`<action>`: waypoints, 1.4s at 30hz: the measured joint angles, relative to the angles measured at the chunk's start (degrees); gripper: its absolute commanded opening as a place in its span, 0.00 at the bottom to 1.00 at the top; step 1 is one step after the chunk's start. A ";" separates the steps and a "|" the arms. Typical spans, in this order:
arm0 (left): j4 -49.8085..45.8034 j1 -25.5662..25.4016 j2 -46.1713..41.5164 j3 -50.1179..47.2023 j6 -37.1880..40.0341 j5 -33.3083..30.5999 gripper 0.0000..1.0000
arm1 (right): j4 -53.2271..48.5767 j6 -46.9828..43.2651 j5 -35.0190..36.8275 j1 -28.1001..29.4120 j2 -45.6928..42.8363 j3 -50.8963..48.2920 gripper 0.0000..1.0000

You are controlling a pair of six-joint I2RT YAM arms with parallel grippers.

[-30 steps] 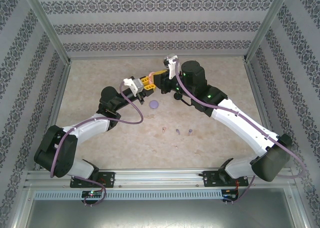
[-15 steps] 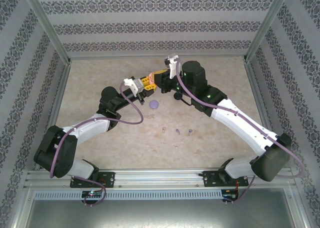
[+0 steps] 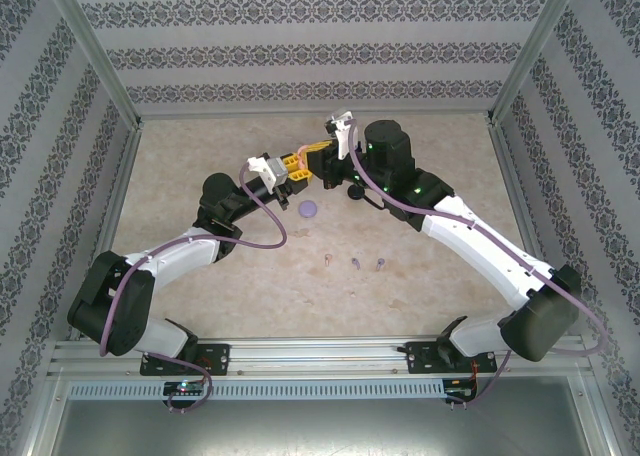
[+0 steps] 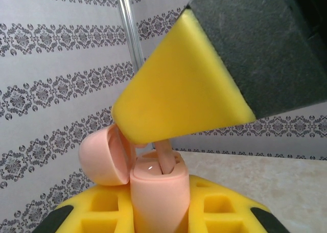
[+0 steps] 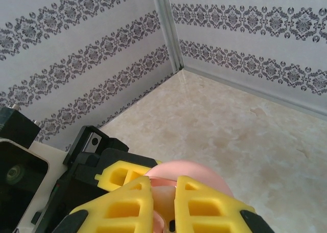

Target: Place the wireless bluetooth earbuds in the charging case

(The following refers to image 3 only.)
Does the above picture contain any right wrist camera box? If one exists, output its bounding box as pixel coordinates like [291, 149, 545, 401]
[324, 108, 358, 160]

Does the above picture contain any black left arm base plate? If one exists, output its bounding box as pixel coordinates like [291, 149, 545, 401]
[139, 343, 231, 377]

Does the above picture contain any right control circuit board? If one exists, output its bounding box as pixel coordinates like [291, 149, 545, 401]
[445, 378, 479, 401]

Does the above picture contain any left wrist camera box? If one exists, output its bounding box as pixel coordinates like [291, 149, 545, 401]
[245, 154, 289, 195]

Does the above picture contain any aluminium mounting rail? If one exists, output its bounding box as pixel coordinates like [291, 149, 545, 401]
[47, 339, 587, 378]

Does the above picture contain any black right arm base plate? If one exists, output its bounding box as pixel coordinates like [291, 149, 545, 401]
[405, 340, 499, 376]

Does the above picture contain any aluminium right side rail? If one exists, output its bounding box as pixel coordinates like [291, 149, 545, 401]
[487, 120, 571, 337]

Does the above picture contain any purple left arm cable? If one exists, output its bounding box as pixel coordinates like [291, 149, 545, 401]
[99, 164, 290, 411]

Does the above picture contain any aluminium left side rail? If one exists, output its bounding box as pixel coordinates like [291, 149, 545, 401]
[68, 124, 145, 341]

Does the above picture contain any aluminium right frame post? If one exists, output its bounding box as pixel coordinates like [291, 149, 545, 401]
[485, 0, 585, 126]

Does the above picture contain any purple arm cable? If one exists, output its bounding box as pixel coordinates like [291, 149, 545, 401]
[99, 164, 290, 411]
[348, 118, 610, 410]

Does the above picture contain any aluminium frame post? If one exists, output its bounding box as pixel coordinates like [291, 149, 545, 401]
[485, 0, 585, 126]
[38, 0, 145, 128]

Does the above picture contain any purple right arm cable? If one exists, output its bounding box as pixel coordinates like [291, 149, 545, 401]
[348, 118, 610, 410]

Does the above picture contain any left control circuit board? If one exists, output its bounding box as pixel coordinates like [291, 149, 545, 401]
[163, 380, 206, 397]

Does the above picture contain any slotted grey cable duct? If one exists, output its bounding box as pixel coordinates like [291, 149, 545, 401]
[67, 379, 447, 400]

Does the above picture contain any aluminium left frame post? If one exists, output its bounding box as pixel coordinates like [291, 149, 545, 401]
[38, 0, 145, 128]

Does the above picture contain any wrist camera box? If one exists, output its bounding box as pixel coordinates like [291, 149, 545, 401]
[324, 108, 358, 160]
[245, 154, 289, 195]

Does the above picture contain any control circuit board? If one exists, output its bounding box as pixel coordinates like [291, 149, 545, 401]
[163, 380, 206, 397]
[445, 378, 479, 401]

